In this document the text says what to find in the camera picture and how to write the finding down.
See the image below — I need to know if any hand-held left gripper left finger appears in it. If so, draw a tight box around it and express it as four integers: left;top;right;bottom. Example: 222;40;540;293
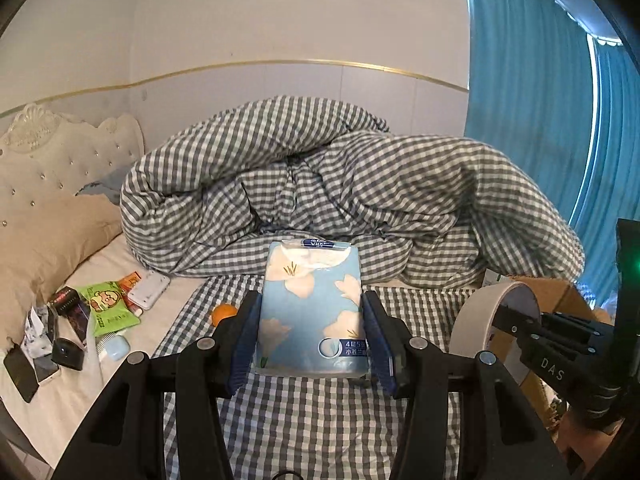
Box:
52;290;265;480

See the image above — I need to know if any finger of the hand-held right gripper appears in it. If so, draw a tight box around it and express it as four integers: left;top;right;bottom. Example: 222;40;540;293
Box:
491;304;617;358

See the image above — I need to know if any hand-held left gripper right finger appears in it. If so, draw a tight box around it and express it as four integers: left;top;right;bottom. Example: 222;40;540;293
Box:
361;290;571;480

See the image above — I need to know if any brown cardboard box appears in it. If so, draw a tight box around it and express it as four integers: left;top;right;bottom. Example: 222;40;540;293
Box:
482;267;613;433

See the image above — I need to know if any white tape roll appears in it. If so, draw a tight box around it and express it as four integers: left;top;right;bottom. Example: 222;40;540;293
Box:
448;280;542;403

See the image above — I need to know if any blue floral tissue pack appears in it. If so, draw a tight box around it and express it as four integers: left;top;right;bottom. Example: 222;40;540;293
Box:
252;237;373;381

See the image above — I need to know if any person's right hand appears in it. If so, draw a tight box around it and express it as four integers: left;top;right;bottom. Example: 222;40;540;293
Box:
555;407;628;480

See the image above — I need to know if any orange fruit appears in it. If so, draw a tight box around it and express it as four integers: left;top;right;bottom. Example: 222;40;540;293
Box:
211;303;238;328

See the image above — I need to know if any grey checked sheet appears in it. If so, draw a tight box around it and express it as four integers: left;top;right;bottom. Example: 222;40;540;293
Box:
150;275;501;480

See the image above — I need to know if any white rectangular device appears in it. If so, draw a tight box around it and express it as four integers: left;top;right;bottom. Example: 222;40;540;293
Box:
127;269;171;311

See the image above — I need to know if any orange snack packet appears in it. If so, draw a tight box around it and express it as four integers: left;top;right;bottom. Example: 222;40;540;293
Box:
119;272;146;316

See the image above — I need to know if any light blue case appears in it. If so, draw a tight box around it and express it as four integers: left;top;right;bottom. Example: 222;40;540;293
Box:
102;335;132;362

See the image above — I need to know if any green snack packet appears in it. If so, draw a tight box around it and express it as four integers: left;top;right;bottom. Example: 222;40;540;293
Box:
75;280;143;337

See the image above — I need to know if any grey checked duvet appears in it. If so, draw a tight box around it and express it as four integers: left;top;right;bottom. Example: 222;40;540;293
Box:
120;95;586;291

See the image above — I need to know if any dark purple packet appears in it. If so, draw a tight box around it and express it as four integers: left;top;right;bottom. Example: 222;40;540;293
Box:
65;305;93;348

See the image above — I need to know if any black round device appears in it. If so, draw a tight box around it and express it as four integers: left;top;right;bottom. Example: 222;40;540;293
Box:
52;338;85;372

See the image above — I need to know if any black packet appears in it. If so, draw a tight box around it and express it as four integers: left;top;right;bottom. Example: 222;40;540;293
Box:
48;286;83;317

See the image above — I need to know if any white phone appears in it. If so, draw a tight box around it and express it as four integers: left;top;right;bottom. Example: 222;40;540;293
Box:
32;355;61;386

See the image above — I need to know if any blue-grey cloth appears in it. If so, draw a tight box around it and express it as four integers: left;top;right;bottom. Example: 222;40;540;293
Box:
75;167;133;206

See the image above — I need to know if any white paper receipt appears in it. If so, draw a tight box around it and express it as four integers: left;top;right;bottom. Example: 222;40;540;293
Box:
22;305;58;358

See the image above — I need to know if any blue curtain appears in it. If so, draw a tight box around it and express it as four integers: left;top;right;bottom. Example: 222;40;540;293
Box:
580;35;640;306
462;0;608;311

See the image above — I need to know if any black phone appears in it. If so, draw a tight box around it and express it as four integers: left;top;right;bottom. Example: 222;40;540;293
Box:
4;345;40;403

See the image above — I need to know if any cream tufted headboard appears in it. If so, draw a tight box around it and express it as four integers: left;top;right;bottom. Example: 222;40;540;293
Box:
0;103;146;346

